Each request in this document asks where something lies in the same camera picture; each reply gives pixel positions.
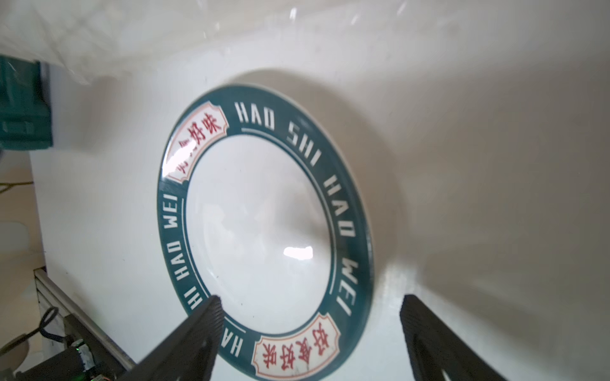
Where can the green plastic tool case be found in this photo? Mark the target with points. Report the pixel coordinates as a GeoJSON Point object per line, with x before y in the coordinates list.
{"type": "Point", "coordinates": [26, 118]}

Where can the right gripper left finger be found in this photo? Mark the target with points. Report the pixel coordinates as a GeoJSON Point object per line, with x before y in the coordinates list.
{"type": "Point", "coordinates": [189, 352]}

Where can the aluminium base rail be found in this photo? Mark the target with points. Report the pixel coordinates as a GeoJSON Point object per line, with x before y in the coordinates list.
{"type": "Point", "coordinates": [101, 354]}

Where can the green rimmed white plate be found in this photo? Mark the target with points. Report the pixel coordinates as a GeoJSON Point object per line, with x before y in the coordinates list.
{"type": "Point", "coordinates": [256, 205]}

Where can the clear plastic wrap sheet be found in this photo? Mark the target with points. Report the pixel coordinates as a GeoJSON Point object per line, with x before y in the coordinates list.
{"type": "Point", "coordinates": [93, 39]}

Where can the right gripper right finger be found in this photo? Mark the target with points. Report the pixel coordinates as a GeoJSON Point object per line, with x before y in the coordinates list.
{"type": "Point", "coordinates": [435, 351]}

